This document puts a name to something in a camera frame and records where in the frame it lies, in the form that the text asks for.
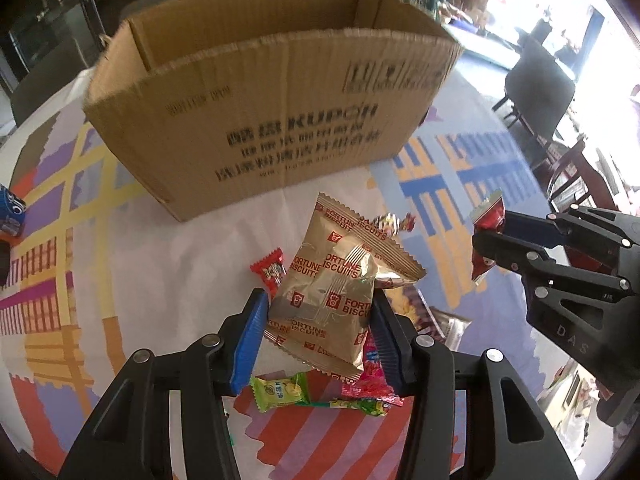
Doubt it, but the green candy packet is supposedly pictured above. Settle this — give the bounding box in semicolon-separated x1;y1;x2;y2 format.
250;372;311;413

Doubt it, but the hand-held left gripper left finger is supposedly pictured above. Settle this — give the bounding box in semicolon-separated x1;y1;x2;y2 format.
57;287;273;480

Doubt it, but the gold biscuit packet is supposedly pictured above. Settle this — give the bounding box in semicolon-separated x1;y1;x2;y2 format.
302;192;427;288
264;240;376;383

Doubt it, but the red candy packet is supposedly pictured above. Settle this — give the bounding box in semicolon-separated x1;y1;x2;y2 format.
469;189;506;286

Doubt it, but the red white wrapped candy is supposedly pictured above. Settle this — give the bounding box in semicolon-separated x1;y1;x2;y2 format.
372;212;417;236

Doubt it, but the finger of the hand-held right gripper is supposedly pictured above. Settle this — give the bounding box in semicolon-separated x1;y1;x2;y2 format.
472;230;631;293
502;207;640;250

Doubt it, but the red silver snack packet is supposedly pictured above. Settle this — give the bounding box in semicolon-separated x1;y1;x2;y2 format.
390;285;472;351

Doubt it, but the small red candy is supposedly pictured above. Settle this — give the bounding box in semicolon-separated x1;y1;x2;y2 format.
250;248;287;291

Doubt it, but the pink candy packet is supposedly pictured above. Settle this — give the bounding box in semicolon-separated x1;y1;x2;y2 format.
340;332;403;408

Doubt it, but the dark wooden chair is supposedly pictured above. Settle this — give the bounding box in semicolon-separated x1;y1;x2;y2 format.
547;137;640;221

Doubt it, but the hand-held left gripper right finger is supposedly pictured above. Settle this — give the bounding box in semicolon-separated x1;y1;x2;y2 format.
370;290;576;480

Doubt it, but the brown cardboard box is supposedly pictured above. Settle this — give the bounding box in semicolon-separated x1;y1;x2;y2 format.
82;0;466;223

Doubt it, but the blue oreo packet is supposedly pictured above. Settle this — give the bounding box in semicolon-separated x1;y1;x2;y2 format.
0;185;27;238

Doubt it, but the colourful patterned tablecloth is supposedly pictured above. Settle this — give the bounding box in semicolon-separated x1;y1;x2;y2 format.
0;55;596;480

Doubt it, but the dark grey dining chair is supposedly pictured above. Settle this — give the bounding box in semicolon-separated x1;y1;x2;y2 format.
492;35;576;143

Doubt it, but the green yellow candy strip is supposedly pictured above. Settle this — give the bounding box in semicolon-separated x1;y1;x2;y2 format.
307;396;391;417

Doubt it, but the black framed glass door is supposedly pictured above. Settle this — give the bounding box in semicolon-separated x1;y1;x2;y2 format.
0;0;226;96

